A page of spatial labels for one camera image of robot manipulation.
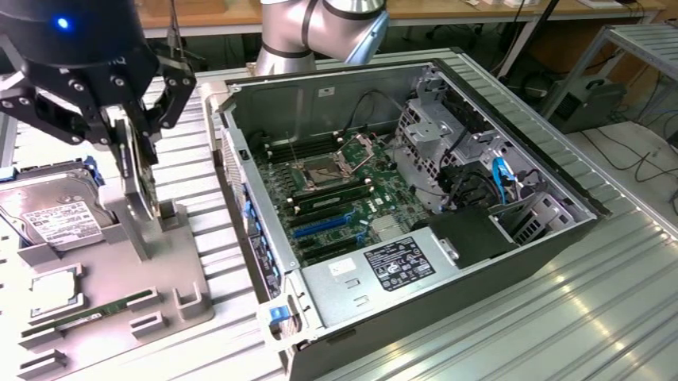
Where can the thin locking lever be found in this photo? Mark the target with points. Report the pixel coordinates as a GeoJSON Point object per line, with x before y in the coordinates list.
{"type": "Point", "coordinates": [293, 148]}

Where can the open black PC case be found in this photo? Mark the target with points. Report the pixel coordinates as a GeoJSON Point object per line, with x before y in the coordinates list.
{"type": "Point", "coordinates": [477, 317]}

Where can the green RAM stick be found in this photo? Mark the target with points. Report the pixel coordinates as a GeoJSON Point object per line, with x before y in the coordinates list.
{"type": "Point", "coordinates": [96, 315]}

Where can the gray metal disk bay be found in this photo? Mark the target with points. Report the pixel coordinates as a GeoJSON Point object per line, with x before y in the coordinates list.
{"type": "Point", "coordinates": [424, 131]}

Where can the green motherboard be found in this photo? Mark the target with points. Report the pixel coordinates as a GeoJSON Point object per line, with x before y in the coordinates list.
{"type": "Point", "coordinates": [372, 198]}

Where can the black expansion slot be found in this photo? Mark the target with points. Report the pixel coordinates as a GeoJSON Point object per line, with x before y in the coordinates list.
{"type": "Point", "coordinates": [334, 250]}
{"type": "Point", "coordinates": [329, 241]}
{"type": "Point", "coordinates": [318, 217]}

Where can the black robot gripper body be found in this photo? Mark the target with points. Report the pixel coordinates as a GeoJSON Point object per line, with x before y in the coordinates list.
{"type": "Point", "coordinates": [80, 39]}

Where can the black RAM slot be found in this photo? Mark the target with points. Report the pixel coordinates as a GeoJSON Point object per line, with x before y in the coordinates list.
{"type": "Point", "coordinates": [302, 143]}
{"type": "Point", "coordinates": [332, 190]}
{"type": "Point", "coordinates": [308, 152]}
{"type": "Point", "coordinates": [329, 184]}

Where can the blue card retention latch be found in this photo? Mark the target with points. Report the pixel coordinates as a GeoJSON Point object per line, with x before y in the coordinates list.
{"type": "Point", "coordinates": [248, 209]}
{"type": "Point", "coordinates": [268, 255]}

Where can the gray equipment box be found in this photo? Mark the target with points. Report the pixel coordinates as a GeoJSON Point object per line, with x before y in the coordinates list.
{"type": "Point", "coordinates": [588, 103]}

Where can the metal socket cover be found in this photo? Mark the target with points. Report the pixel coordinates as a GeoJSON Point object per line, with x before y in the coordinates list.
{"type": "Point", "coordinates": [364, 139]}

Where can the blue expansion slot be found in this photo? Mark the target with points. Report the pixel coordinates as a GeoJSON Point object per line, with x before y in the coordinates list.
{"type": "Point", "coordinates": [321, 229]}

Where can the CPU socket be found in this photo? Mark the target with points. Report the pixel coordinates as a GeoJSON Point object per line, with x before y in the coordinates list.
{"type": "Point", "coordinates": [324, 172]}

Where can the installed RAM stick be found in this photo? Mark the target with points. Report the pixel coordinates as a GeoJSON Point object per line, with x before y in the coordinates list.
{"type": "Point", "coordinates": [329, 200]}

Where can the wooden desk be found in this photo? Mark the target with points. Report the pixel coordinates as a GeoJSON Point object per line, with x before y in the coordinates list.
{"type": "Point", "coordinates": [451, 10]}
{"type": "Point", "coordinates": [212, 16]}

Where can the blue disk carrier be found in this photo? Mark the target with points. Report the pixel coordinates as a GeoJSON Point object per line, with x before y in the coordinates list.
{"type": "Point", "coordinates": [94, 170]}

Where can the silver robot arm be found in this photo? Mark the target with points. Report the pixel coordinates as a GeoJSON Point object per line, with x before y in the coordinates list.
{"type": "Point", "coordinates": [286, 31]}

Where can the silver CPU chip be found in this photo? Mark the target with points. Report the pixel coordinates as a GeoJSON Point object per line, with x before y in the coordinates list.
{"type": "Point", "coordinates": [53, 293]}

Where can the silver chipset heat sink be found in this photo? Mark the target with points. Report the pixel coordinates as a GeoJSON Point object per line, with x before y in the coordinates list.
{"type": "Point", "coordinates": [389, 229]}

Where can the metal slat table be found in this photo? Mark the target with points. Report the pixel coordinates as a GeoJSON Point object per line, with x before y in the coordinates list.
{"type": "Point", "coordinates": [647, 43]}

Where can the hard disk drive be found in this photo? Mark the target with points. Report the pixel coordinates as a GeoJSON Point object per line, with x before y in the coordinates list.
{"type": "Point", "coordinates": [53, 214]}

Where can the gray power supply unit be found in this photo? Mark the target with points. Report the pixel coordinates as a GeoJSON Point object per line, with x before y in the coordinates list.
{"type": "Point", "coordinates": [340, 293]}

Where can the gray parts rack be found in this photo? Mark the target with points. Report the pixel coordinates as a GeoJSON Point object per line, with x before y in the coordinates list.
{"type": "Point", "coordinates": [122, 285]}

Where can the graphics card with metal bracket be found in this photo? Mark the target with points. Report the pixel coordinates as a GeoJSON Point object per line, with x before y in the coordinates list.
{"type": "Point", "coordinates": [140, 202]}

